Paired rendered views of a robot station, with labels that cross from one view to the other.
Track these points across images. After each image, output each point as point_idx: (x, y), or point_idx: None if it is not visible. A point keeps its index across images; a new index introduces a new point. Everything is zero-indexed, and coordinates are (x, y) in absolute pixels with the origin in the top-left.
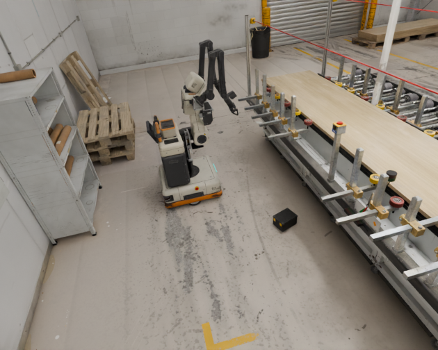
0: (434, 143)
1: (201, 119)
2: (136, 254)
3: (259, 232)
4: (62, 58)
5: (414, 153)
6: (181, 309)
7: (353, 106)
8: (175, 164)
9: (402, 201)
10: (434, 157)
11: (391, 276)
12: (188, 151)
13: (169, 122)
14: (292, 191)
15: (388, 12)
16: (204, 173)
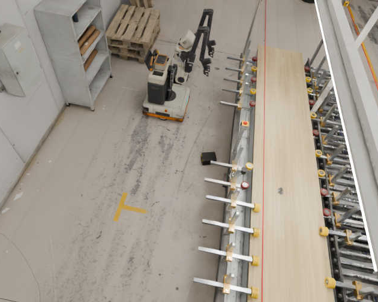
0: (311, 161)
1: None
2: (110, 135)
3: (189, 158)
4: None
5: (290, 161)
6: (117, 179)
7: (294, 105)
8: (155, 90)
9: (246, 186)
10: (299, 171)
11: None
12: (170, 83)
13: (164, 58)
14: (230, 141)
15: None
16: (176, 101)
